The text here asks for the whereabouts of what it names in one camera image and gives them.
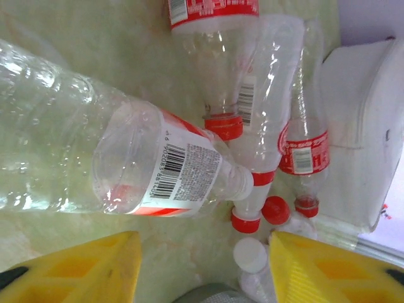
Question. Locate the small clear bottle red cap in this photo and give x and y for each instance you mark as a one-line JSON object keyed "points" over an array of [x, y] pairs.
{"points": [[276, 210]]}

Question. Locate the white plastic lidded box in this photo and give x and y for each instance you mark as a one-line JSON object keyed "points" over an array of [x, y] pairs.
{"points": [[356, 126]]}

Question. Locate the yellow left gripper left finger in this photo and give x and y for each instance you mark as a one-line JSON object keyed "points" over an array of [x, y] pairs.
{"points": [[63, 277]]}

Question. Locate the grey ribbed plastic bin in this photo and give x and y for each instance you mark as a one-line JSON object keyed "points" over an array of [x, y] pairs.
{"points": [[217, 296]]}

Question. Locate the large clear bottle barcode label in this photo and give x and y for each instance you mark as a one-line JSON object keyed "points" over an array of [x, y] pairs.
{"points": [[94, 126]]}

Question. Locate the aluminium table edge rail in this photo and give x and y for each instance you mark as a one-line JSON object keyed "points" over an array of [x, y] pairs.
{"points": [[382, 249]]}

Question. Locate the small clear bottle white cap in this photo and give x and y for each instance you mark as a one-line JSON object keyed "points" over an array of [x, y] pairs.
{"points": [[251, 255]]}

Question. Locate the clear bottle wide red label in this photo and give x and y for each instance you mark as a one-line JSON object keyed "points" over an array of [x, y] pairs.
{"points": [[303, 151]]}

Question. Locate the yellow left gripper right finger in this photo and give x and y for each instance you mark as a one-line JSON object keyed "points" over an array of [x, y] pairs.
{"points": [[331, 277]]}

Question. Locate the tall clear bottle red bands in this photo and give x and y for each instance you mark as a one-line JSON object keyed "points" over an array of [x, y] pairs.
{"points": [[268, 94]]}

